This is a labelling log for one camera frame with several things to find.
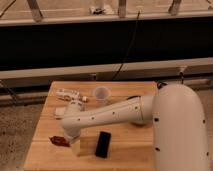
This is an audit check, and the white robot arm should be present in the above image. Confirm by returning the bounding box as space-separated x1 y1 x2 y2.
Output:
61 84 211 171

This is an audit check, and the green ceramic bowl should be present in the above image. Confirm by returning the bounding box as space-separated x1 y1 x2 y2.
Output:
126 96 141 100

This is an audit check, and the black rectangular phone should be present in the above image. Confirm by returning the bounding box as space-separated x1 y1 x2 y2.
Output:
95 131 111 158

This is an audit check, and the small device on shelf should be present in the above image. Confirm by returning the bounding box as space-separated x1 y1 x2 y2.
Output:
90 6 105 15

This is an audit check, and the black cable by robot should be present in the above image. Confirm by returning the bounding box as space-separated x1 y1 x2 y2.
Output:
156 71 185 90

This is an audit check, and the black hanging cable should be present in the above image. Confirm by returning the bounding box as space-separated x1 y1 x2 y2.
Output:
111 10 141 81

